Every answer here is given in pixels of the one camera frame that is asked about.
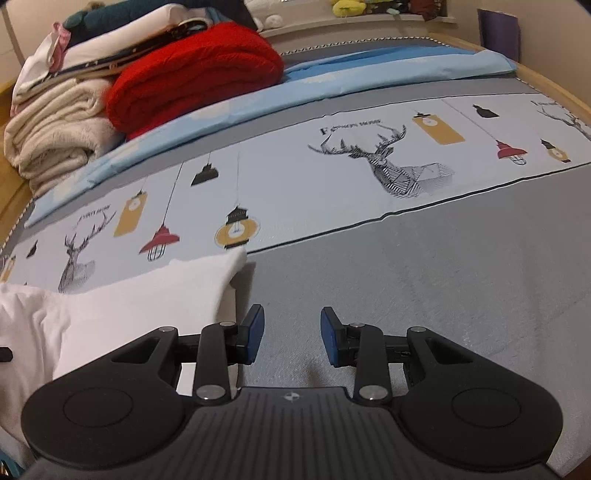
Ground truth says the yellow plush toy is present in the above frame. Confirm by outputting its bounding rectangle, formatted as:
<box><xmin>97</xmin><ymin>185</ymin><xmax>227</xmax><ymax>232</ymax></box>
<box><xmin>332</xmin><ymin>0</ymin><xmax>366</xmax><ymax>18</ymax></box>

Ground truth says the white long-sleeved shirt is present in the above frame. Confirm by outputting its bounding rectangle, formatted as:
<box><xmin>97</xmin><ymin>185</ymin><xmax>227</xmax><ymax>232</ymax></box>
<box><xmin>0</xmin><ymin>247</ymin><xmax>247</xmax><ymax>444</ymax></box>

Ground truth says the purple bag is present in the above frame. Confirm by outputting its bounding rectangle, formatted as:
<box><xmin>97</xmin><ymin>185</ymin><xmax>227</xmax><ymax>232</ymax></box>
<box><xmin>477</xmin><ymin>8</ymin><xmax>522</xmax><ymax>63</ymax></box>

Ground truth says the dark teal shark plush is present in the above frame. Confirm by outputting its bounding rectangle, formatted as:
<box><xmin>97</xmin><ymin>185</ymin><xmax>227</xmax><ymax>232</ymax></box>
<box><xmin>62</xmin><ymin>0</ymin><xmax>257</xmax><ymax>49</ymax></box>

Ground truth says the white and pink cloth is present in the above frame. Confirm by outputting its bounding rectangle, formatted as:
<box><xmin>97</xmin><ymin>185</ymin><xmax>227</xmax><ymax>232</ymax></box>
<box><xmin>10</xmin><ymin>23</ymin><xmax>75</xmax><ymax>114</ymax></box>

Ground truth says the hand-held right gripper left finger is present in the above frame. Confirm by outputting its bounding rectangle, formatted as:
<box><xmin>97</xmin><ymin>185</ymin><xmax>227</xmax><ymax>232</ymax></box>
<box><xmin>108</xmin><ymin>304</ymin><xmax>266</xmax><ymax>407</ymax></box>

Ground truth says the light blue folded duvet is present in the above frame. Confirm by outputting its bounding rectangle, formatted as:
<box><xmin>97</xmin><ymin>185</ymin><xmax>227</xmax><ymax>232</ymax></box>
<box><xmin>23</xmin><ymin>48</ymin><xmax>518</xmax><ymax>227</ymax></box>

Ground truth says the wooden bed frame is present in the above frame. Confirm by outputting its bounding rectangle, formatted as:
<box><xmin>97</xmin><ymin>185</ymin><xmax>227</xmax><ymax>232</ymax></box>
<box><xmin>0</xmin><ymin>32</ymin><xmax>591</xmax><ymax>245</ymax></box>

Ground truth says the red folded blanket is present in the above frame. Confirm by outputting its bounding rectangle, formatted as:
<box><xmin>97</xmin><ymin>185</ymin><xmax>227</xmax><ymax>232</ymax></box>
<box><xmin>105</xmin><ymin>22</ymin><xmax>284</xmax><ymax>141</ymax></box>

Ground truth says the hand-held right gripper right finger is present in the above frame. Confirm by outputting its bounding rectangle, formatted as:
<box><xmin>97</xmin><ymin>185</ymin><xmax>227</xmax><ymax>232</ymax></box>
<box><xmin>321</xmin><ymin>306</ymin><xmax>483</xmax><ymax>407</ymax></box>

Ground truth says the cream fleece folded blanket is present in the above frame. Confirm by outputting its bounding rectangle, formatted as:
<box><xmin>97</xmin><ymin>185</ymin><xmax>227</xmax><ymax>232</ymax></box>
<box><xmin>4</xmin><ymin>78</ymin><xmax>122</xmax><ymax>197</ymax></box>

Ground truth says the white window sill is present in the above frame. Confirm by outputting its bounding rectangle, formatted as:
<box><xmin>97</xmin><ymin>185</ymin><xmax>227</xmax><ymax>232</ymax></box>
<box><xmin>259</xmin><ymin>11</ymin><xmax>458</xmax><ymax>38</ymax></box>

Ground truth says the grey deer-print bedsheet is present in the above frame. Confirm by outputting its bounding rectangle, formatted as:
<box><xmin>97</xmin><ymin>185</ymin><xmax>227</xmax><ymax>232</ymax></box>
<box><xmin>0</xmin><ymin>34</ymin><xmax>591</xmax><ymax>476</ymax></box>

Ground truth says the dark red pillow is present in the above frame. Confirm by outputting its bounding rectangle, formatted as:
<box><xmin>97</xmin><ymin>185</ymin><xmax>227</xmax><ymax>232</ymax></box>
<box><xmin>411</xmin><ymin>0</ymin><xmax>446</xmax><ymax>21</ymax></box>

